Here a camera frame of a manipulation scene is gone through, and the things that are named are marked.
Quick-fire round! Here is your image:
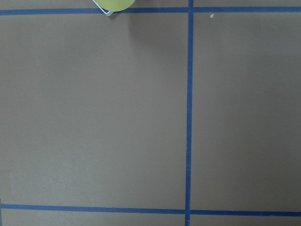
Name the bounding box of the white wire cup rack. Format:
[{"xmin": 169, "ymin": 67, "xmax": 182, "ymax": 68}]
[{"xmin": 92, "ymin": 0, "xmax": 114, "ymax": 16}]

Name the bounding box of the yellow plastic cup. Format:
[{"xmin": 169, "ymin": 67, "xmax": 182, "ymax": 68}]
[{"xmin": 95, "ymin": 0, "xmax": 135, "ymax": 11}]

